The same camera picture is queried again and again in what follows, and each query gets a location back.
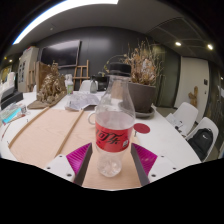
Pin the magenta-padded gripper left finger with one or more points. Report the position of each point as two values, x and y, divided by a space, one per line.
77 160

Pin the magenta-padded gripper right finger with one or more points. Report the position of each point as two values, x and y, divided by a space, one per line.
148 160

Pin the clear red-labelled drink bottle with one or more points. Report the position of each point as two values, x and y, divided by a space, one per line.
113 136

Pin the flat round red coaster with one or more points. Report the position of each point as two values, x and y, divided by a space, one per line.
142 128

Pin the beige plywood sheet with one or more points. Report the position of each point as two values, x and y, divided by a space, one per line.
40 133

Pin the grey plant saucer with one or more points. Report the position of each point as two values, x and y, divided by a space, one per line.
146 114

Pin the stack of papers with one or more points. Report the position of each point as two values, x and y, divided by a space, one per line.
173 120

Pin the black backpack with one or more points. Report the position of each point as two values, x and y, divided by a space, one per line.
201 143

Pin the printed paper sheets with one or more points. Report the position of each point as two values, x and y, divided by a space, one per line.
80 100

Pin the white chair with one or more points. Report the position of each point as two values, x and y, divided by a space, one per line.
206 123
85 86
188 111

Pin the dried plant in grey pot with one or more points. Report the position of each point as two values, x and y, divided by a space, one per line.
141 96

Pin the white bottle with green label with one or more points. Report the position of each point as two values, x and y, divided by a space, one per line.
69 86

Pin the grey cone-shaped vessel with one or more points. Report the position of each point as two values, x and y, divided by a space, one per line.
94 86

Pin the brown wood carving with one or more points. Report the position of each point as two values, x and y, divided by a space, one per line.
50 88

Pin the wooden figure sculpture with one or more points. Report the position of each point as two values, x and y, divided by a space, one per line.
193 96

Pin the colourful flat package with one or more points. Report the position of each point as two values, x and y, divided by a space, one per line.
11 113

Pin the wooden easel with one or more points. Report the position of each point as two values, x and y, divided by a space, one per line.
81 77

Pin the black box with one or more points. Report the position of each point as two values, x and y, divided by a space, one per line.
11 98

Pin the white cabinet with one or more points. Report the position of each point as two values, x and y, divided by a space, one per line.
26 66

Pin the round ceiling spotlight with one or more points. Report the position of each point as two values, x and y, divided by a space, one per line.
210 47
178 43

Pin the long ceiling light strip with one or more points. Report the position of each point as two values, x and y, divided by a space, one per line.
66 7

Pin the black wall screen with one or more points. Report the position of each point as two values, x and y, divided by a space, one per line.
60 53

